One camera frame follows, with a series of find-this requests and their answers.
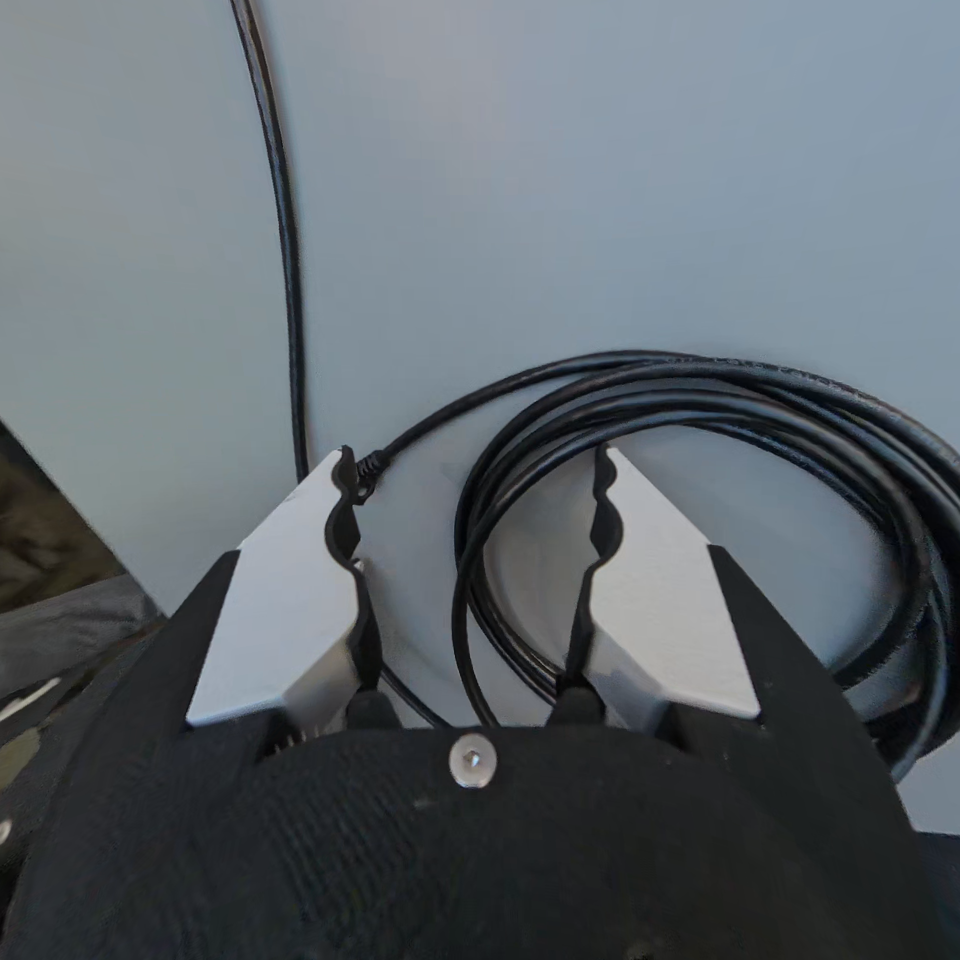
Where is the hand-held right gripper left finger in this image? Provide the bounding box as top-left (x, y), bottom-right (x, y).
top-left (186, 446), bottom-right (391, 732)

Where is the person's dark clothing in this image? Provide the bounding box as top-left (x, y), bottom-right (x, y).
top-left (0, 576), bottom-right (165, 702)

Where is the grey desk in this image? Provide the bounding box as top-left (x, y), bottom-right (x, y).
top-left (0, 0), bottom-right (960, 834)

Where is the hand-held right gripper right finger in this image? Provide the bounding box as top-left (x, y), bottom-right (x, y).
top-left (551, 442), bottom-right (762, 729)

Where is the black ethernet cable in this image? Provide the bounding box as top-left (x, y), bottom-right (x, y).
top-left (228, 0), bottom-right (960, 789)

